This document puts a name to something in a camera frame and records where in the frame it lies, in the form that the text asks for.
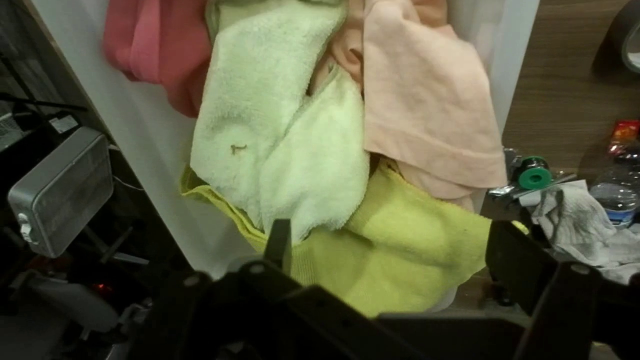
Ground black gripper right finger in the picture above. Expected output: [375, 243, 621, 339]
[487, 218, 640, 360]

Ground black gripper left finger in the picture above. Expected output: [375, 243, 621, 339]
[132, 218, 428, 360]

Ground yellow cloth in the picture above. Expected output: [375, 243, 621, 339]
[179, 162, 497, 318]

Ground pale green towel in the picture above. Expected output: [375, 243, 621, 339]
[188, 0, 373, 245]

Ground peach cloth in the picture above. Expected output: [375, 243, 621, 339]
[326, 0, 509, 202]

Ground pink cloth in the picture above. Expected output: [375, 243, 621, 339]
[103, 0, 212, 117]

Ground white translucent plastic container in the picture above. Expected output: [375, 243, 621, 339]
[29, 0, 543, 316]

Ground white crumpled cloth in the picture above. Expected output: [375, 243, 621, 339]
[529, 180, 640, 285]

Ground clear red-capped plastic bottle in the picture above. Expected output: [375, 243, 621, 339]
[588, 117, 640, 227]

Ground green tape roll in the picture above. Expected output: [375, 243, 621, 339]
[512, 155, 556, 192]

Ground grey metal box device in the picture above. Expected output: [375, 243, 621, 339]
[7, 125, 116, 260]

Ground black round object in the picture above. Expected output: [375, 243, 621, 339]
[590, 0, 640, 76]

